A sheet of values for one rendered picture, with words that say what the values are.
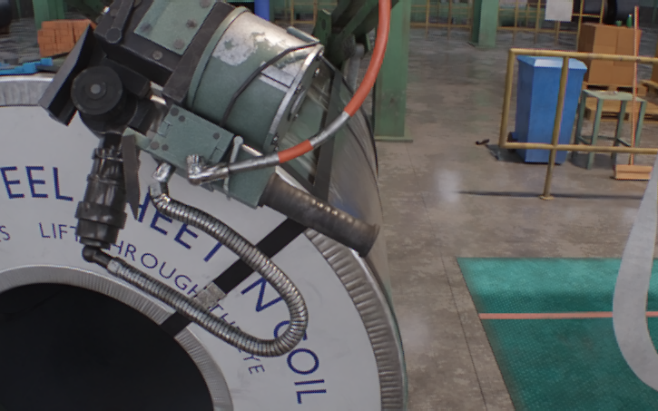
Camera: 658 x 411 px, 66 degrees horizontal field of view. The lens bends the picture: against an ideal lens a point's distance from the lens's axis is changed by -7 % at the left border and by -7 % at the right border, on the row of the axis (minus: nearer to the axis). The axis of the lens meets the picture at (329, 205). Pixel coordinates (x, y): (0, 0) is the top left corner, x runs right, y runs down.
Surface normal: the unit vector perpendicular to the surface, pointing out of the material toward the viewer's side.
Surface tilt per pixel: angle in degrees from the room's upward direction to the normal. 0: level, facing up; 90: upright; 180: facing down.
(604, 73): 90
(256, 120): 102
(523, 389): 0
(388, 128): 90
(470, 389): 0
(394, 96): 90
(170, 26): 58
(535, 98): 93
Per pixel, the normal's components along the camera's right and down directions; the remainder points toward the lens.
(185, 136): 0.13, -0.17
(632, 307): -0.30, 0.35
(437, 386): 0.01, -0.92
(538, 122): -0.04, 0.43
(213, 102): -0.24, 0.55
